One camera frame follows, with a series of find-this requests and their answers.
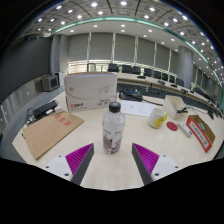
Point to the beige divided organizer box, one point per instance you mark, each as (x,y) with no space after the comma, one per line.
(171,106)

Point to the brown paper envelope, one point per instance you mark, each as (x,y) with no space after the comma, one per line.
(50,131)

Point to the clear black-capped drink bottle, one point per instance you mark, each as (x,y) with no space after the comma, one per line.
(113,130)

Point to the black desk phone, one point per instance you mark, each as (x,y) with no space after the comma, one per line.
(130,95)

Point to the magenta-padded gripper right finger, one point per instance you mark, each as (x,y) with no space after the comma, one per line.
(146,159)

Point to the group of ceiling lights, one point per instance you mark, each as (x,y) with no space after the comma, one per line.
(123,3)

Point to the grey box monitor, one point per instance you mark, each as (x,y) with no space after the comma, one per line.
(50,83)

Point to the white mug with yellow print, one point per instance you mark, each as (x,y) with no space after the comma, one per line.
(156,118)

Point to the black stapler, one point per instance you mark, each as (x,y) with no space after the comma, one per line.
(182,110)

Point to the flat round red coaster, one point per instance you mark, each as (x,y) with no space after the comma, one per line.
(172,126)

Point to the red-labelled open cardboard box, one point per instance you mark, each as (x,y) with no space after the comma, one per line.
(200,131)

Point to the curved wooden conference desk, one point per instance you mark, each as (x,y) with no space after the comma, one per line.
(156,87)

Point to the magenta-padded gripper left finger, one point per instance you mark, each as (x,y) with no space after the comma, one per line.
(78,159)

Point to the white cardboard paper box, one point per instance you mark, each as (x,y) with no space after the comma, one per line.
(88,91)

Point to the row of black office chairs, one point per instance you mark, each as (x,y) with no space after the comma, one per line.
(136,70)

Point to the white printed paper sheet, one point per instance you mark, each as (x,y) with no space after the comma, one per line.
(136,108)

